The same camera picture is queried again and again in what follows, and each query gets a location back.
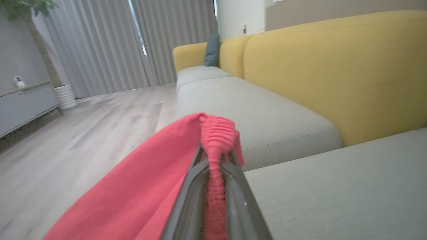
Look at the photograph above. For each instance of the teal throw pillow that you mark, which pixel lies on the teal throw pillow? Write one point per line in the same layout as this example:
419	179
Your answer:
212	50

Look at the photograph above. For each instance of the small white home camera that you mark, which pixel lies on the small white home camera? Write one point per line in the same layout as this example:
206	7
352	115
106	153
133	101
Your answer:
19	82

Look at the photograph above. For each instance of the narrow yellow sofa backrest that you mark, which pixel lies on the narrow yellow sofa backrest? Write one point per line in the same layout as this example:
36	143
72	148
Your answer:
233	56

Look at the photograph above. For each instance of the grey low sideboard cabinet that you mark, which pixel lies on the grey low sideboard cabinet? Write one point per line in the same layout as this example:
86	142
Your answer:
23	106

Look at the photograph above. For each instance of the small grey sofa seat cushion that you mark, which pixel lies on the small grey sofa seat cushion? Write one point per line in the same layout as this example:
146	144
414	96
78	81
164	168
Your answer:
200	73

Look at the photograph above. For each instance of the red shorts with white stripe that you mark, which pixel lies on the red shorts with white stripe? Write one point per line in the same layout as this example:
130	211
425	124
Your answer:
133	193

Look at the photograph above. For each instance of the yellow sofa armrest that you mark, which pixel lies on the yellow sofa armrest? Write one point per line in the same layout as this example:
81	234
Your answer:
188	56

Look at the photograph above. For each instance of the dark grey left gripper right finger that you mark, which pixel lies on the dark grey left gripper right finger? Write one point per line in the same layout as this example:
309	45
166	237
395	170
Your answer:
243	213

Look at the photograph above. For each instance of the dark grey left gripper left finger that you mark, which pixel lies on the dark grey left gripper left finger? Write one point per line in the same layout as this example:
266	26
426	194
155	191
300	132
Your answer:
190	206

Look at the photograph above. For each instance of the large grey sofa seat cushion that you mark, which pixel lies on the large grey sofa seat cushion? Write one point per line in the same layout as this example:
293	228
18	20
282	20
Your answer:
340	193

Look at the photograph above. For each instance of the green potted tree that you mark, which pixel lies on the green potted tree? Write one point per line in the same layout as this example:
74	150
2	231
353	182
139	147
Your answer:
23	6

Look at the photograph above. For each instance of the grey pleated curtain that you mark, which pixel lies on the grey pleated curtain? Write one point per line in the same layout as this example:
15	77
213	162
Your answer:
173	36
96	46

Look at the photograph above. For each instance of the white ribbed plant pot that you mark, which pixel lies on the white ribbed plant pot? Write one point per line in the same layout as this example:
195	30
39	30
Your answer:
66	97

